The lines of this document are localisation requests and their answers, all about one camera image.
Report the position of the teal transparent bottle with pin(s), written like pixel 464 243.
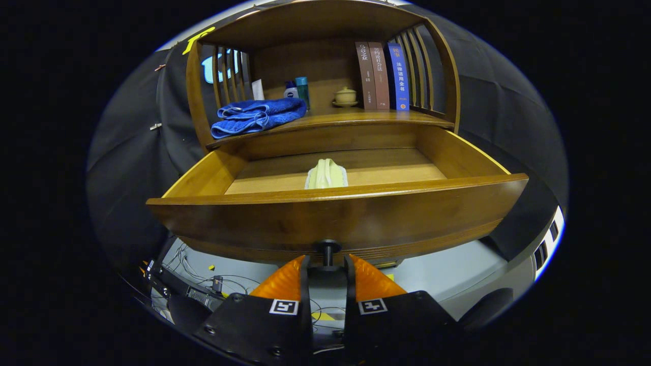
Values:
pixel 302 89

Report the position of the white slotted panel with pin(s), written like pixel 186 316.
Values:
pixel 549 244

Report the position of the blue book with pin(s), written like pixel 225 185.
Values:
pixel 398 76

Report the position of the folded blue towel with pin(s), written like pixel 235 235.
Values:
pixel 254 117

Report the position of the wooden countertop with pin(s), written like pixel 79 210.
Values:
pixel 366 118

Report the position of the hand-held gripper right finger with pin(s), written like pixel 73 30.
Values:
pixel 351 315

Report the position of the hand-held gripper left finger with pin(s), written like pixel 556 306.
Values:
pixel 305 315

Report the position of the beige lidded tea cup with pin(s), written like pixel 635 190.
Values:
pixel 346 96

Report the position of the white tube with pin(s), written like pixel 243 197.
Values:
pixel 258 90

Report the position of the white lotion bottle blue cap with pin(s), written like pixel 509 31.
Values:
pixel 290 91

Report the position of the wooden drawer with black knob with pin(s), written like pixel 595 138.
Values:
pixel 330 218

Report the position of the reddish brown book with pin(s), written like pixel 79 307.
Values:
pixel 380 76

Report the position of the wooden cabinet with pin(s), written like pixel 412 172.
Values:
pixel 315 20

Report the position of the dark brown book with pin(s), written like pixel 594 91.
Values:
pixel 365 76

